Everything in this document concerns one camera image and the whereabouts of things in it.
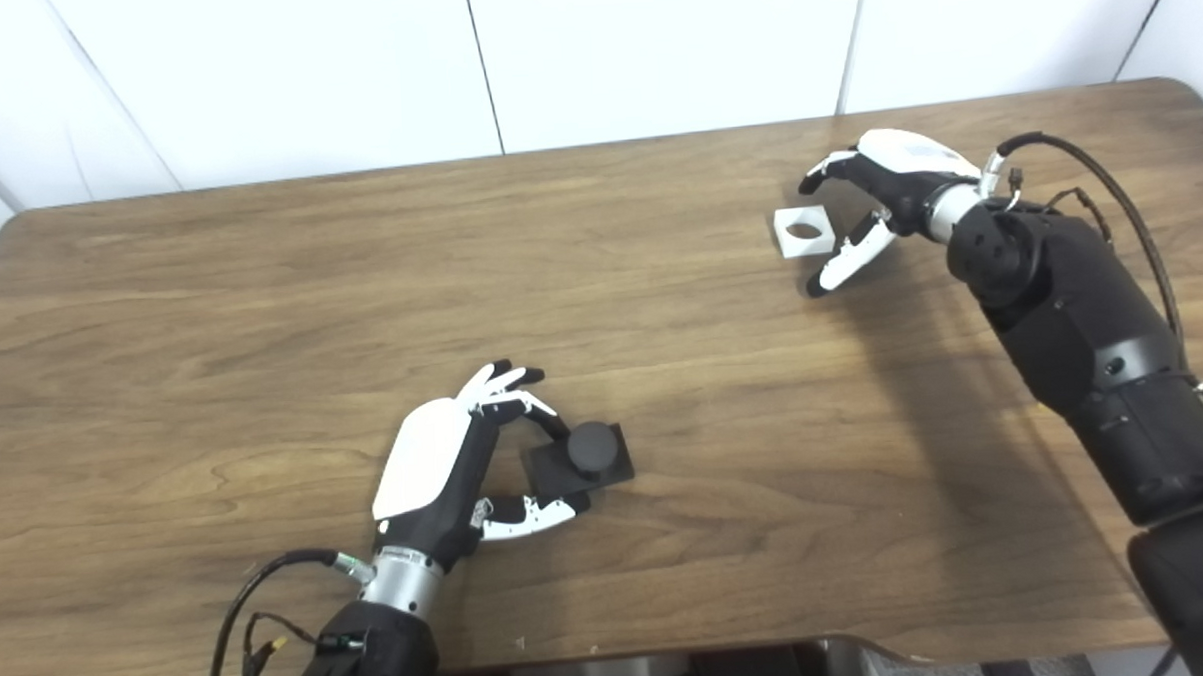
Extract black peg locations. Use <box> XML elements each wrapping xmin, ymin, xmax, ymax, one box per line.
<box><xmin>519</xmin><ymin>420</ymin><xmax>636</xmax><ymax>500</ymax></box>

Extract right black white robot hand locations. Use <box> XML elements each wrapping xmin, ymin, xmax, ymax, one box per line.
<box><xmin>796</xmin><ymin>125</ymin><xmax>987</xmax><ymax>300</ymax></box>

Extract white square piece with hole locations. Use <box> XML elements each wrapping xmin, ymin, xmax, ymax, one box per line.
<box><xmin>773</xmin><ymin>204</ymin><xmax>838</xmax><ymax>261</ymax></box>

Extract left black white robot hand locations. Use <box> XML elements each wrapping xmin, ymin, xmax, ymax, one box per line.
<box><xmin>366</xmin><ymin>356</ymin><xmax>596</xmax><ymax>577</ymax></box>

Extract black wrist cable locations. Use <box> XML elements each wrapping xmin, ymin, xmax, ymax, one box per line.
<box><xmin>980</xmin><ymin>127</ymin><xmax>1189</xmax><ymax>366</ymax></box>
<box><xmin>204</xmin><ymin>546</ymin><xmax>379</xmax><ymax>676</ymax></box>

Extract thin wire with yellow plug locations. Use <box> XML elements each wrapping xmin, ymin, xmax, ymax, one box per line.
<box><xmin>238</xmin><ymin>610</ymin><xmax>319</xmax><ymax>676</ymax></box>
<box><xmin>1004</xmin><ymin>164</ymin><xmax>1116</xmax><ymax>255</ymax></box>

